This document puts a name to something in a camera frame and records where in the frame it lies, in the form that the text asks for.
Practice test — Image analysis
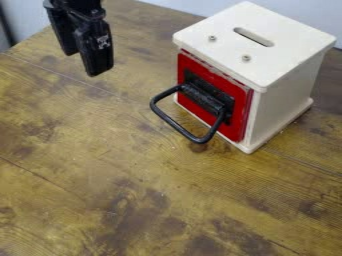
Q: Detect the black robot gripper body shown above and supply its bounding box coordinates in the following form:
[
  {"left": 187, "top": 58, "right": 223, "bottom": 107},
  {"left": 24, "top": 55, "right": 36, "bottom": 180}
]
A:
[{"left": 46, "top": 0, "right": 105, "bottom": 20}]

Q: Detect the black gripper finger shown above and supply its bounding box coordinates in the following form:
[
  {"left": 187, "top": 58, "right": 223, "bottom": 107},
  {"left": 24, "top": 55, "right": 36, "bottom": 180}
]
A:
[
  {"left": 73, "top": 20, "right": 113, "bottom": 76},
  {"left": 42, "top": 1, "right": 77, "bottom": 56}
]

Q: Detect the black metal drawer handle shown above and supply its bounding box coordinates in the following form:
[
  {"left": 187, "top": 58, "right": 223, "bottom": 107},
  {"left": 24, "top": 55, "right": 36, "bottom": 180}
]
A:
[{"left": 149, "top": 69, "right": 235, "bottom": 144}]

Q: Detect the red wooden drawer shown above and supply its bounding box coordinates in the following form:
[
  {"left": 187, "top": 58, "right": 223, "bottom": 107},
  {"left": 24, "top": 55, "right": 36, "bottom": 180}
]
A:
[{"left": 176, "top": 50, "right": 253, "bottom": 142}]

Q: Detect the white wooden box cabinet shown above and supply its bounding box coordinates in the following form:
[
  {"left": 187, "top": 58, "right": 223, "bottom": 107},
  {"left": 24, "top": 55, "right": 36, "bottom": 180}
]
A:
[{"left": 172, "top": 1, "right": 335, "bottom": 154}]

